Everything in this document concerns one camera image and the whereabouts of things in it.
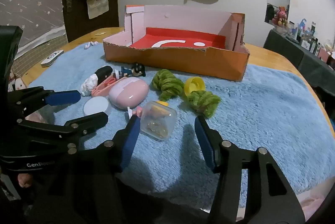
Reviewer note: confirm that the clear plastic container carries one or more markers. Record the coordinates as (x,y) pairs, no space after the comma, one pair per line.
(159,122)

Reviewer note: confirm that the small paper tag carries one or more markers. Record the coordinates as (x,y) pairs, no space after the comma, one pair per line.
(99,33)

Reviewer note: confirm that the green yarn ball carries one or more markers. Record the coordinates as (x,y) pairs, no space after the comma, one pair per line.
(167,84)
(204,102)

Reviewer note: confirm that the beige pouch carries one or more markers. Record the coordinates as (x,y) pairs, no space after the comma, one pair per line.
(98,5)

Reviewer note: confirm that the person's left hand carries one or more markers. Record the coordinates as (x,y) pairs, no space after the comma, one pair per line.
(24,179)

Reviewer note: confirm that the blonde pink-dress figurine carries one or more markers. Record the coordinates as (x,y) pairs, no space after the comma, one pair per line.
(138,111)

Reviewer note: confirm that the yellow bottle cap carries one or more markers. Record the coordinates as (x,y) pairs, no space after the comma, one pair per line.
(192,84)

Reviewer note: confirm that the white earphones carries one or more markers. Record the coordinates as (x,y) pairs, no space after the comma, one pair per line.
(89,45)

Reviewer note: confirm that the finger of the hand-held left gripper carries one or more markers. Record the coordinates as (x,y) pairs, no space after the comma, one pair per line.
(64,98)
(89,119)

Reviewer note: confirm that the white rectangular device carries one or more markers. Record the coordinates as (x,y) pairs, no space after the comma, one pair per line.
(52,58)

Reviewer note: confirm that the orange cardboard box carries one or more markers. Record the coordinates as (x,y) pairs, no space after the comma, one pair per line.
(183,62)

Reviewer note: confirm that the pink clothes peg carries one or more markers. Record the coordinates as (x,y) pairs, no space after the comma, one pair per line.
(100,89)

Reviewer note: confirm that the blue fluffy mat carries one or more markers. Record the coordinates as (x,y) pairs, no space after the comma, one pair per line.
(261,109)

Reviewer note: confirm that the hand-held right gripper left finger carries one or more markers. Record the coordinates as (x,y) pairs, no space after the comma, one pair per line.
(129,140)

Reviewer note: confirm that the white round lid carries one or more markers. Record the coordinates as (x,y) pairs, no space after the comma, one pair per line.
(96,105)

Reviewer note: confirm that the white plush toy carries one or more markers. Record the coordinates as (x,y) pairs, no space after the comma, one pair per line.
(17,84)

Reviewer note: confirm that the black and white sock roll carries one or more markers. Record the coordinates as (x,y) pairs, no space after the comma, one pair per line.
(103,73)

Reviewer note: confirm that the pink oval case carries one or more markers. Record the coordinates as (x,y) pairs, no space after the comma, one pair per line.
(128,93)

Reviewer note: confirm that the dark-haired figurine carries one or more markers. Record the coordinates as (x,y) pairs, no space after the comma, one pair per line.
(137,69)

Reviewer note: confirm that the pink plush toy with ears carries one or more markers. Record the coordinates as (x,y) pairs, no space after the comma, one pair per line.
(280,14)

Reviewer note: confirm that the dark-clothed side table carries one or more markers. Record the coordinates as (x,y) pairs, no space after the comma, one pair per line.
(318,67)

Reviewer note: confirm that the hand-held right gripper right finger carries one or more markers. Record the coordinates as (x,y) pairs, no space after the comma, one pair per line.
(205,143)

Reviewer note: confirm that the row of bottles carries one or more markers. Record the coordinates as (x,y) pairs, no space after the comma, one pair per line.
(311,38)

